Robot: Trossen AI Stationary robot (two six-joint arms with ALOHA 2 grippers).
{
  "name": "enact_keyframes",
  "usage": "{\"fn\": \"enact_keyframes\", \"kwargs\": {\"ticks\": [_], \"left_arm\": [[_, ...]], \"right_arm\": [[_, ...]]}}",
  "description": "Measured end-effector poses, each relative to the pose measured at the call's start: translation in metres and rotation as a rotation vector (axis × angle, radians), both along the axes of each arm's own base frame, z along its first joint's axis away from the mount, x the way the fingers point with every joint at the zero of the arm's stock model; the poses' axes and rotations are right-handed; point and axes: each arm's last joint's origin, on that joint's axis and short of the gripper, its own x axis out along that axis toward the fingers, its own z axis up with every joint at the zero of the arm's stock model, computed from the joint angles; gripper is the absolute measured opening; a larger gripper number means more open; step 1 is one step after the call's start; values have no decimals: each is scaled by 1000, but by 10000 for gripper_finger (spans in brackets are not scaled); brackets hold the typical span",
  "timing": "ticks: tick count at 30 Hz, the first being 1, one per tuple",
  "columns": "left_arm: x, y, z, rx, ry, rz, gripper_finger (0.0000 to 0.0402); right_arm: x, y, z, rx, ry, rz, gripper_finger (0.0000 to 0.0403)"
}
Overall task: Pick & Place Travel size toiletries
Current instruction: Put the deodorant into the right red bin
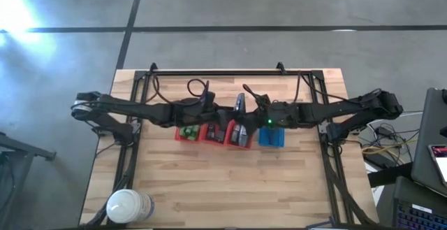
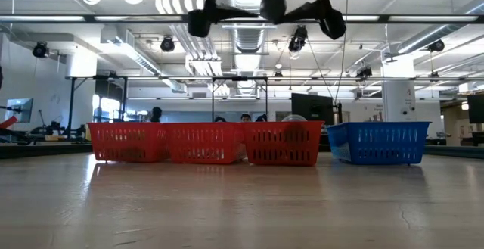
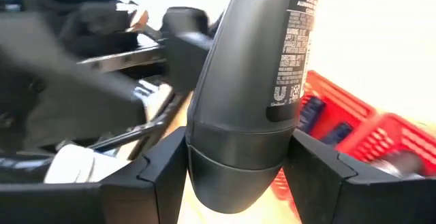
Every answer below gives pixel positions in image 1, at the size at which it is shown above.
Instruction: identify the black aluminium rig frame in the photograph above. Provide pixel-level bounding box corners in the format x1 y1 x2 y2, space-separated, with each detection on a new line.
114 62 379 228

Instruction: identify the black strap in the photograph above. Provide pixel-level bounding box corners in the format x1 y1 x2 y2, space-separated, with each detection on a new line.
366 162 415 188

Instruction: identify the black backlit keyboard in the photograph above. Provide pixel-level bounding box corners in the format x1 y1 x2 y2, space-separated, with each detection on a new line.
396 203 447 230

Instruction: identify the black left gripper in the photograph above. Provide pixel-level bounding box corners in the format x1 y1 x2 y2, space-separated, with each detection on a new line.
193 89 239 134

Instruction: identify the grey travel shampoo bottle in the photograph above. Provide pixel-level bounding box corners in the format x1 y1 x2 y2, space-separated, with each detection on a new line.
239 125 249 148
234 92 247 114
230 124 241 144

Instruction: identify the red plastic basket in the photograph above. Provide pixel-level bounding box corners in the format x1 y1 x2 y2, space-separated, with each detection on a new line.
225 120 253 150
199 121 228 146
174 124 202 143

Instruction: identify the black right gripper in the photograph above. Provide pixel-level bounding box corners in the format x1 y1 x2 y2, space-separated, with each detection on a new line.
240 98 293 134

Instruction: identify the blue plastic basket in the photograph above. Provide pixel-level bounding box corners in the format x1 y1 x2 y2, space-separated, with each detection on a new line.
258 127 286 148

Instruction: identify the grey laptop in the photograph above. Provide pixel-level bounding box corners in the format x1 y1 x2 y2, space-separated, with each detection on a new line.
411 87 447 198

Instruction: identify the white plastic jar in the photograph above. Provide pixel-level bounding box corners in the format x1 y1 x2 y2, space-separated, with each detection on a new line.
105 188 155 224

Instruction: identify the grey metal stand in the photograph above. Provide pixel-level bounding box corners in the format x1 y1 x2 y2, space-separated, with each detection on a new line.
0 131 57 230

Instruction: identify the yellow cable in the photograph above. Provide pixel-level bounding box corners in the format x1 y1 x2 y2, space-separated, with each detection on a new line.
361 145 420 157

